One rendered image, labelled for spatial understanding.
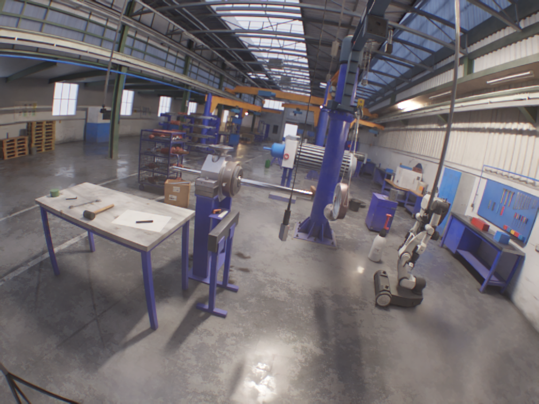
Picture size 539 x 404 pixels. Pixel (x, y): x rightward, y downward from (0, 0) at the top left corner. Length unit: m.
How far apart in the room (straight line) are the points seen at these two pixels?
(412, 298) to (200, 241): 2.53
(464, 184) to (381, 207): 2.48
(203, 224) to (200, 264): 0.48
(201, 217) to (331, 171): 2.28
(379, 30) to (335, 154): 2.10
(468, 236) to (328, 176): 3.43
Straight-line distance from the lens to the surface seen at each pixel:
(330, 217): 2.76
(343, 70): 4.10
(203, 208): 2.40
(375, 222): 5.36
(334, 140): 3.90
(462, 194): 6.65
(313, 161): 5.90
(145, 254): 1.73
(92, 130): 14.42
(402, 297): 3.14
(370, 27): 2.66
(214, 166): 2.43
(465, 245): 5.81
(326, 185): 3.96
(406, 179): 8.75
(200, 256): 2.64
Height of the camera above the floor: 1.69
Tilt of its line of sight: 17 degrees down
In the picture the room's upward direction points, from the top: 10 degrees clockwise
